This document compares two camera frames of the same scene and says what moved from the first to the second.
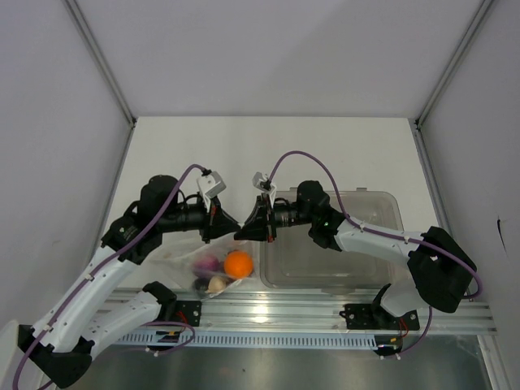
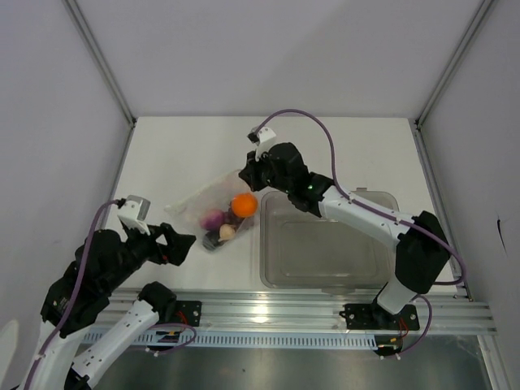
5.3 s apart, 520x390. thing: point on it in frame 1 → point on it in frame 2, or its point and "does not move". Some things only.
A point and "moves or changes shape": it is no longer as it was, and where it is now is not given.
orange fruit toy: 238,264 → 244,205
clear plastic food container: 296,259 does not move
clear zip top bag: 214,266 moves or changes shape
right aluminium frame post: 453,62 does not move
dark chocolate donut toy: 201,283 → 210,240
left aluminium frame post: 107,73 does not move
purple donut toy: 205,265 moves or changes shape
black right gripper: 255,228 → 249,175
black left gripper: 220,223 → 177,245
